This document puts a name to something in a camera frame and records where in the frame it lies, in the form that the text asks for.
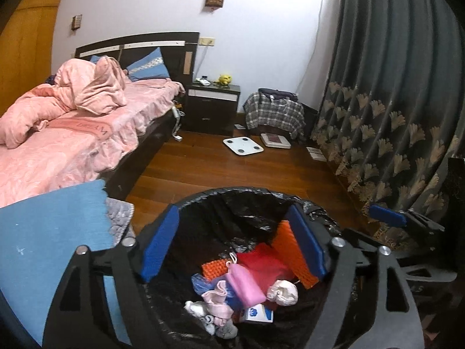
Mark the grey sock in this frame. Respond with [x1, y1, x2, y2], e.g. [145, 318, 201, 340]
[217, 322, 239, 339]

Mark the white patterned sock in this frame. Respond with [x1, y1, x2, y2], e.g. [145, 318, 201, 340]
[184, 300, 219, 336]

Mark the wooden wardrobe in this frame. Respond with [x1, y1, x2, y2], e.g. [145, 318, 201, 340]
[0, 0, 66, 117]

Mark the pink pouch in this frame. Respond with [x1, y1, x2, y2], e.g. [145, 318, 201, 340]
[226, 252, 263, 307]

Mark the pink small plush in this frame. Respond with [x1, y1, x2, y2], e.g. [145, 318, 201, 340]
[201, 280, 235, 330]

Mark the white power strip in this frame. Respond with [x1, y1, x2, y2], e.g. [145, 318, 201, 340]
[171, 102, 186, 142]

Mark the pink duvet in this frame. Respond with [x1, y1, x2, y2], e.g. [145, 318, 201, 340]
[0, 56, 128, 149]

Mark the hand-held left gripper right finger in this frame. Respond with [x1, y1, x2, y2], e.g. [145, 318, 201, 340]
[288, 203, 425, 349]

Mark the white paper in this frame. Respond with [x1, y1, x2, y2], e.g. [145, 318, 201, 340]
[266, 279, 299, 307]

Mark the grey patterned curtain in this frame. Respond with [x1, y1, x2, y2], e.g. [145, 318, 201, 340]
[309, 0, 465, 251]

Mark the dark purple garment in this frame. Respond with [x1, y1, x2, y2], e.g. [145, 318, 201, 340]
[258, 88, 298, 102]

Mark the plaid cloth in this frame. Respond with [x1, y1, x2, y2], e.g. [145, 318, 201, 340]
[243, 92, 306, 140]

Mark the dark nightstand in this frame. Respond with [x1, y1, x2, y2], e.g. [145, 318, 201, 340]
[182, 82, 241, 137]

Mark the blue tablecloth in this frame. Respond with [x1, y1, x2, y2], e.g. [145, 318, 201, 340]
[0, 179, 117, 349]

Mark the small white and blue box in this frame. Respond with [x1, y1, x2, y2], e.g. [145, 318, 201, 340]
[243, 302, 275, 325]

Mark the white scale with dark centre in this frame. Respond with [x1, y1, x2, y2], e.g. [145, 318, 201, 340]
[260, 133, 292, 149]

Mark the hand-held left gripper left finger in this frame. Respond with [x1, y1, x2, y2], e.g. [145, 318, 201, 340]
[43, 204, 180, 349]

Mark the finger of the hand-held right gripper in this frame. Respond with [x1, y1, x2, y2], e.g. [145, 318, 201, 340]
[368, 204, 446, 233]
[343, 227, 411, 259]

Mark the dark bed with pink sheet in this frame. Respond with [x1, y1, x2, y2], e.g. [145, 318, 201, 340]
[0, 31, 201, 208]

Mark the blue pillow with white lace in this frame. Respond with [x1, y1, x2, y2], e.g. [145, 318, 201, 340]
[125, 47, 171, 82]

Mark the white bathroom scale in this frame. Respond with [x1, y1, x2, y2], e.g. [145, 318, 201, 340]
[222, 136, 265, 157]

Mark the black bin with black bag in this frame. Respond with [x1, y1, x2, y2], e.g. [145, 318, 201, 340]
[133, 186, 367, 349]

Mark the blue plastic bag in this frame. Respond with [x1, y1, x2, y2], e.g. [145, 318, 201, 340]
[191, 273, 242, 308]

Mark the black bag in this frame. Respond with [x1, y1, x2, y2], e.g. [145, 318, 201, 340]
[301, 102, 321, 137]

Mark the grey quilted cloth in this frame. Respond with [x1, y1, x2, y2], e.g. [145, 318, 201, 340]
[105, 198, 135, 248]

